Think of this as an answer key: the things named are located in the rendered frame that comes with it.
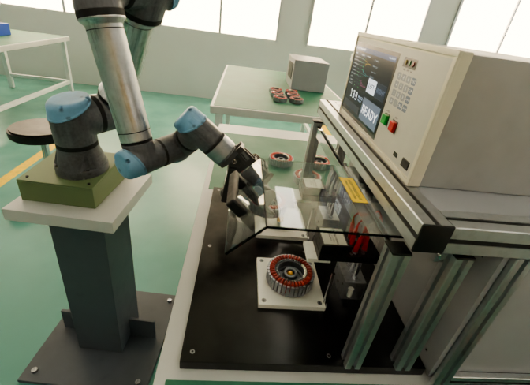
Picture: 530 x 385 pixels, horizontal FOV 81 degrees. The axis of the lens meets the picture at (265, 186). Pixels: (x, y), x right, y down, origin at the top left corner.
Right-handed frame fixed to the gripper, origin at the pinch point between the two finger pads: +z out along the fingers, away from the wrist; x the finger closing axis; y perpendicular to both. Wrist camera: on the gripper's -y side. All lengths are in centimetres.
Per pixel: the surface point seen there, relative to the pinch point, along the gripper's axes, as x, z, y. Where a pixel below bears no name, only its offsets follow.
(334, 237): -24.5, 3.7, 13.4
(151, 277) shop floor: 49, 14, -98
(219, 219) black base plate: 0.1, -6.7, -14.9
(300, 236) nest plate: -6.7, 10.9, 1.3
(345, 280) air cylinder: -27.3, 13.2, 8.7
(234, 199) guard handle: -35.0, -22.7, 9.9
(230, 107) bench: 134, -8, -19
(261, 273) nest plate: -22.4, 1.6, -6.4
